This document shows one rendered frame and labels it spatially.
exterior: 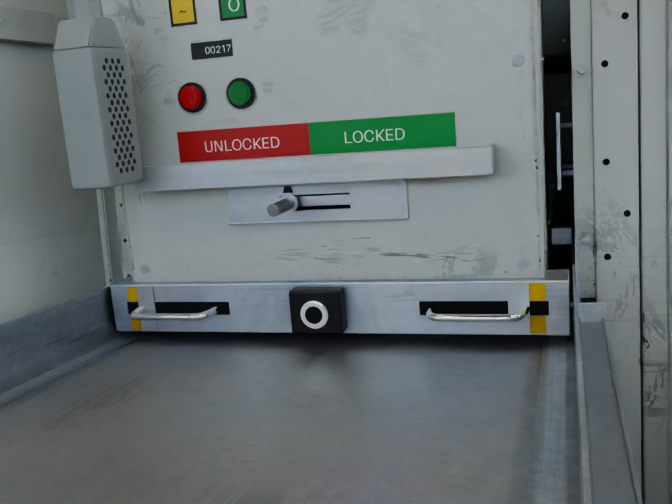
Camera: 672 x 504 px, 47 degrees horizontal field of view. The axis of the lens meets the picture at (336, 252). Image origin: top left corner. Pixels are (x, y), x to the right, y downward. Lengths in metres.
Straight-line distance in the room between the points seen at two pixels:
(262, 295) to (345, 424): 0.29
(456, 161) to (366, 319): 0.21
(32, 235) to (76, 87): 0.28
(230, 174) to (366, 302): 0.21
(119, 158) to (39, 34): 0.27
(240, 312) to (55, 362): 0.21
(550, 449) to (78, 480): 0.34
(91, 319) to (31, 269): 0.13
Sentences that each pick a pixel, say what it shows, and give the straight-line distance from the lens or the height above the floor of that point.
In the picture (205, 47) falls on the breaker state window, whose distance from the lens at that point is 0.90.
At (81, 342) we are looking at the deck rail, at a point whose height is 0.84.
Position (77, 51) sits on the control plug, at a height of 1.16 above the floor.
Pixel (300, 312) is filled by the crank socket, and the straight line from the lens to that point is 0.86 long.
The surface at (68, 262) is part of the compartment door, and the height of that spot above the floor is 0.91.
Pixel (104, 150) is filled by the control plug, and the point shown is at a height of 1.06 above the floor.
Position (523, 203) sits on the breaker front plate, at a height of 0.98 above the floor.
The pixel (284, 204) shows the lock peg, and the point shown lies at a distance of 0.84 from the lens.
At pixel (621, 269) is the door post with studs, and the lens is 0.96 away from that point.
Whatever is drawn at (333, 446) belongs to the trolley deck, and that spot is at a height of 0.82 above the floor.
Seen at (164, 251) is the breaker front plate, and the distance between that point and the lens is 0.95.
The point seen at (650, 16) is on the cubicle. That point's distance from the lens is 0.95.
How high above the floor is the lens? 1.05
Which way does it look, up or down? 8 degrees down
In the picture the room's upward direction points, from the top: 4 degrees counter-clockwise
